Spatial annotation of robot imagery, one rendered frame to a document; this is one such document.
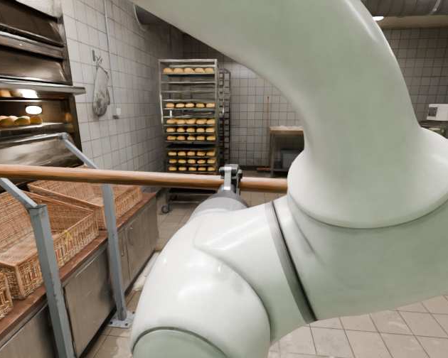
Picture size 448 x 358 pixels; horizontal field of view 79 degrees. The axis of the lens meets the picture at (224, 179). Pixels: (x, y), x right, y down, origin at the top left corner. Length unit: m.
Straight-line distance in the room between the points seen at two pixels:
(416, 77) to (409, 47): 0.54
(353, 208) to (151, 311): 0.14
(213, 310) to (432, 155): 0.15
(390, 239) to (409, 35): 6.01
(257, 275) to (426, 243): 0.10
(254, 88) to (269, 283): 5.32
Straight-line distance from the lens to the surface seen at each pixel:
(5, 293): 1.35
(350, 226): 0.17
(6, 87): 1.78
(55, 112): 2.48
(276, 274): 0.20
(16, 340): 1.37
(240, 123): 5.49
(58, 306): 1.40
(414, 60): 6.16
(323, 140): 0.16
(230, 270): 0.20
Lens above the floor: 1.32
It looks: 15 degrees down
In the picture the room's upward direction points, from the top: straight up
